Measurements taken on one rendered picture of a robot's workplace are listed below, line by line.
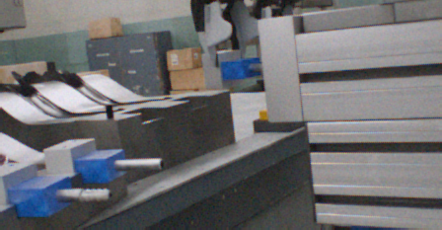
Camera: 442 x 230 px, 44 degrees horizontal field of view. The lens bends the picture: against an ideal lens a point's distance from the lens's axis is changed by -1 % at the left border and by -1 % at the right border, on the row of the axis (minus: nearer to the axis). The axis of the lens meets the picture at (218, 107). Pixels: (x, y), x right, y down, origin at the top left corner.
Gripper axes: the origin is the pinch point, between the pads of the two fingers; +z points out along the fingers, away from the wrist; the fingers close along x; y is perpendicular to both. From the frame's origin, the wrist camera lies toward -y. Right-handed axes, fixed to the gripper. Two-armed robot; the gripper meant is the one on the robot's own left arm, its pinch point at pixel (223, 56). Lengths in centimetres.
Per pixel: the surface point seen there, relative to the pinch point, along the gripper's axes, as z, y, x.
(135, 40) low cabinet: -10, -566, 426
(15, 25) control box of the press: -13, -94, 15
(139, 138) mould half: 9.4, -2.6, -15.9
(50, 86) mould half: 2.1, -33.6, -10.8
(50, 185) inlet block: 8.3, 12.2, -37.8
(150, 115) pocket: 7.1, -6.4, -10.5
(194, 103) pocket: 7.2, -7.9, 0.2
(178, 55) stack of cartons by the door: 17, -515, 455
